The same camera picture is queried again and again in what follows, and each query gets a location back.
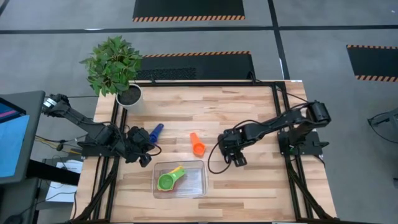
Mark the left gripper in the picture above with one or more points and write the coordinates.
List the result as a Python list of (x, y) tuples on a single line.
[(138, 140)]

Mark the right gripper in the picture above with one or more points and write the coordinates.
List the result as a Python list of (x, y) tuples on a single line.
[(231, 143)]

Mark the small navy measuring cup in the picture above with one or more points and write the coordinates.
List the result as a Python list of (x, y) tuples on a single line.
[(157, 132)]

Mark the orange measuring cup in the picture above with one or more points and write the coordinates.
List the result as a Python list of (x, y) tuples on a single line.
[(199, 149)]

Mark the green measuring cup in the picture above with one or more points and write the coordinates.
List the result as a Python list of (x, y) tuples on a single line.
[(166, 182)]

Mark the yellow measuring cup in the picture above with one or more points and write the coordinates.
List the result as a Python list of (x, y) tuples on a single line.
[(179, 169)]

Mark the clear plastic basket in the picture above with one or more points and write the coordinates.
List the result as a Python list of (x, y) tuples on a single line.
[(196, 183)]

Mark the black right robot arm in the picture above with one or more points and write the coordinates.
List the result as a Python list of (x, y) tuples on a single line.
[(273, 124)]

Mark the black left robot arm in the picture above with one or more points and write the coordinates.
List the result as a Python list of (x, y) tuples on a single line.
[(93, 130)]

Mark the white plant pot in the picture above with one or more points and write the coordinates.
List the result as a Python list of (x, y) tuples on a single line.
[(130, 96)]

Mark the green leafy plant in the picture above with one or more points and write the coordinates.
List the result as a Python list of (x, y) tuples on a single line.
[(112, 65)]

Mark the black hazard-striped floor mat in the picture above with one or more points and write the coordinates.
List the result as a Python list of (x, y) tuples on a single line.
[(186, 7), (199, 67), (373, 62)]

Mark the black desk bar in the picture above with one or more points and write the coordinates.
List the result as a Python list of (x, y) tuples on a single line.
[(53, 172)]

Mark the white papers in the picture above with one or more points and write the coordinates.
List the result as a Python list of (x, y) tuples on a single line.
[(60, 191)]

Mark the grey desk top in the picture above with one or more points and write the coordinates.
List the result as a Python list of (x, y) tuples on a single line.
[(35, 102)]

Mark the light blue sheet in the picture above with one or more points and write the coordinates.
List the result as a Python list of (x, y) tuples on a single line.
[(12, 146)]

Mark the computer monitor screen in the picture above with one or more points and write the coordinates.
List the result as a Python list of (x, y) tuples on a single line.
[(9, 110)]

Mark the black aluminium table frame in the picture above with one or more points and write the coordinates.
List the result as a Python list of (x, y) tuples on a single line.
[(202, 84)]

